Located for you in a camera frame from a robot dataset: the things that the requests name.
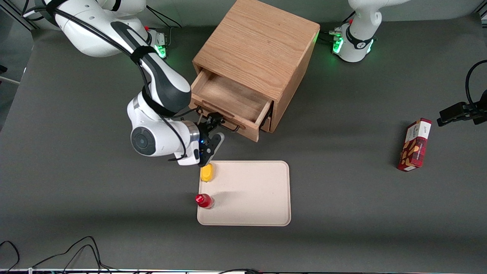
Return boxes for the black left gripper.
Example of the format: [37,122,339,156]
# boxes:
[436,89,487,127]

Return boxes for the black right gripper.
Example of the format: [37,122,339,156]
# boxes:
[192,112,226,168]

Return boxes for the black metal drawer handle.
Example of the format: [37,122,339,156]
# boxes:
[196,106,241,133]

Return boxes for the wooden drawer cabinet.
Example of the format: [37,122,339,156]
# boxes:
[192,0,320,134]

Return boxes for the red snack box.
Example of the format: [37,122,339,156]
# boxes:
[397,118,433,172]

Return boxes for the yellow plastic bottle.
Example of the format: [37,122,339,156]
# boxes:
[200,163,215,183]

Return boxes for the red bottle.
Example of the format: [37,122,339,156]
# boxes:
[195,193,215,210]

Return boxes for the beige plastic tray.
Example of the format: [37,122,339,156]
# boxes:
[197,160,292,227]

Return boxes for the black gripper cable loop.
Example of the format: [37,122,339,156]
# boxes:
[466,60,487,108]

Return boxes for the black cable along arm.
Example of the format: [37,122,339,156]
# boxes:
[22,7,200,162]

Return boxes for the black right arm base cable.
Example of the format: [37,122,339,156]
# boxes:
[145,6,183,47]

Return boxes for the black arm base cable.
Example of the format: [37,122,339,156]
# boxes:
[319,11,356,43]
[145,6,183,47]

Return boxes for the black left arm base cable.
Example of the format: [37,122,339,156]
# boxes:
[319,11,356,43]

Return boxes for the black floor cable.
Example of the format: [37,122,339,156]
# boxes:
[32,236,116,273]
[218,268,264,274]
[0,240,20,273]

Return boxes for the aluminium frame rail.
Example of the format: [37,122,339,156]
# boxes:
[0,3,39,32]

